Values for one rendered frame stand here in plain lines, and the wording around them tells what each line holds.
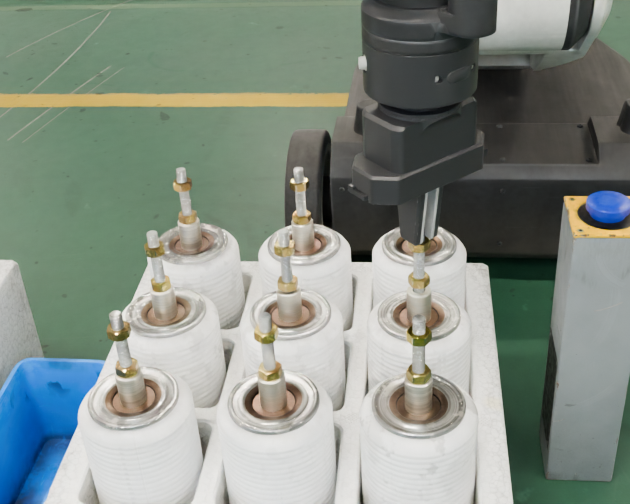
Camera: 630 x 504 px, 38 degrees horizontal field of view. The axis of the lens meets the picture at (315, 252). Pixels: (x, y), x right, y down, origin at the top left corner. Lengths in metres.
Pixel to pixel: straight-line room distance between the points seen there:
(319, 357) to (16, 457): 0.40
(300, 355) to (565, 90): 0.81
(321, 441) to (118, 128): 1.20
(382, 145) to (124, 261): 0.78
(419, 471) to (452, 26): 0.34
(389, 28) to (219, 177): 0.98
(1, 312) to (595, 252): 0.65
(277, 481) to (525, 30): 0.56
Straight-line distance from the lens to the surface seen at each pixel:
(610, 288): 0.90
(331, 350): 0.85
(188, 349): 0.85
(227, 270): 0.95
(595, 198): 0.89
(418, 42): 0.68
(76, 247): 1.50
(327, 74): 2.01
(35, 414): 1.12
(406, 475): 0.75
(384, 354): 0.83
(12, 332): 1.14
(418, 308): 0.83
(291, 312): 0.84
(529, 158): 1.25
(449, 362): 0.83
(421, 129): 0.71
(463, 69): 0.70
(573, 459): 1.04
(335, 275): 0.93
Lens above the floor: 0.77
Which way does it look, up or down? 33 degrees down
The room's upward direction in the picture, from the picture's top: 4 degrees counter-clockwise
